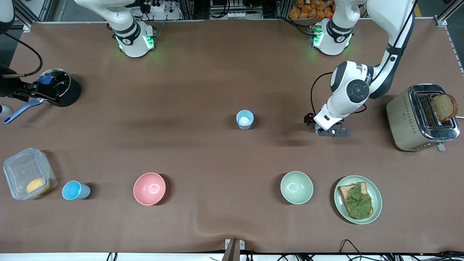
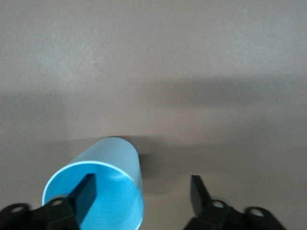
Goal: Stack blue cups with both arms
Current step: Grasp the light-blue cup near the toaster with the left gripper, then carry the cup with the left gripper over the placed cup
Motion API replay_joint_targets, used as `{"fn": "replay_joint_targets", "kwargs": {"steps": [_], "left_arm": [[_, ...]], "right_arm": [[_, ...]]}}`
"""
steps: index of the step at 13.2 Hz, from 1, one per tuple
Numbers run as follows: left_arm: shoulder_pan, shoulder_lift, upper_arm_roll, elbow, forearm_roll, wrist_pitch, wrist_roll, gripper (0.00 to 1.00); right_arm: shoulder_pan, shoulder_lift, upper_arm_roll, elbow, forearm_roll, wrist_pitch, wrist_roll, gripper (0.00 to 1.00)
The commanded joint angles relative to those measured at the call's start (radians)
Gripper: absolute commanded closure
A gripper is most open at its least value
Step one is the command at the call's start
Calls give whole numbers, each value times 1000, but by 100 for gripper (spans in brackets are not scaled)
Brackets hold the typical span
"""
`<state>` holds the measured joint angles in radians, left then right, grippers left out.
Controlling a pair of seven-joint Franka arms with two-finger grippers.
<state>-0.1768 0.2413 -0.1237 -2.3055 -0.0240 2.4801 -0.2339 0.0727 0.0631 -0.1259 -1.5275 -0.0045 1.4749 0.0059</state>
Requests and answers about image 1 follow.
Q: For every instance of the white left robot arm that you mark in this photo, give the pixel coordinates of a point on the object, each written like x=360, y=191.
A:
x=357, y=90

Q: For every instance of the yellow round food piece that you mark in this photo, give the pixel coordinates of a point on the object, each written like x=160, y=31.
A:
x=37, y=186

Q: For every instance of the clear plastic food container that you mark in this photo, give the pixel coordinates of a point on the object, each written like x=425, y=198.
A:
x=21, y=170

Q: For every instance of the aluminium frame profile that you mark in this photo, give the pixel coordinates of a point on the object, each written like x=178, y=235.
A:
x=447, y=12
x=30, y=14

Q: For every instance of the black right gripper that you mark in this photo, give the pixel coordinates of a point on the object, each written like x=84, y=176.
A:
x=8, y=87

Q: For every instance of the green lettuce leaf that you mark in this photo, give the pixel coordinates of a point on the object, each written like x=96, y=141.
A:
x=359, y=203

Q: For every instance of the orange snack bags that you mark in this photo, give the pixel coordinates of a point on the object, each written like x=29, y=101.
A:
x=308, y=11

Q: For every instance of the power strip with plugs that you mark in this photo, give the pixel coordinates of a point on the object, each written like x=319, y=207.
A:
x=156, y=5

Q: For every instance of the toast slice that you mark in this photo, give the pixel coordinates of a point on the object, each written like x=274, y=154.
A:
x=343, y=190

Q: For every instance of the white power strip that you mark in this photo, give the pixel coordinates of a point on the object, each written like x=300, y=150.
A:
x=237, y=15

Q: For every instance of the beige chrome toaster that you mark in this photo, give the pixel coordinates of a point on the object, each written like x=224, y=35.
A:
x=402, y=123

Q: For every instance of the pink bowl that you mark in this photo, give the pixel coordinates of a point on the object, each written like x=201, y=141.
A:
x=149, y=188

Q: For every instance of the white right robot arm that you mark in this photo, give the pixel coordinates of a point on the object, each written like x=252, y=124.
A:
x=130, y=36

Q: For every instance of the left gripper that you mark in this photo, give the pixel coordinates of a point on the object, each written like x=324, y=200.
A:
x=309, y=119

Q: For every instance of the metal table edge bracket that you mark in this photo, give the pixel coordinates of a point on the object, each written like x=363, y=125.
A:
x=232, y=252

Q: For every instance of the pale green bowl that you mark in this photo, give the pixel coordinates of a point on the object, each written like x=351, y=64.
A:
x=296, y=187

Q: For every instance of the pale green plate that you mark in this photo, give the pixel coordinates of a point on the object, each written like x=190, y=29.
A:
x=377, y=194

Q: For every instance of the glass lid blue knob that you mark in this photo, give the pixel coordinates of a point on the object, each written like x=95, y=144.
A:
x=61, y=81

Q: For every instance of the brown bread slice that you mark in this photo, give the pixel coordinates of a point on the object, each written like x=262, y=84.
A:
x=444, y=107

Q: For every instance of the brown table cloth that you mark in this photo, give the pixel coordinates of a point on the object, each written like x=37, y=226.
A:
x=232, y=72

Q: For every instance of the small white lump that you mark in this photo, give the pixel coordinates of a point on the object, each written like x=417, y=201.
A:
x=245, y=121

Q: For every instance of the blue plastic cup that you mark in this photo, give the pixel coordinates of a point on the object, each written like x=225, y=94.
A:
x=245, y=128
x=74, y=191

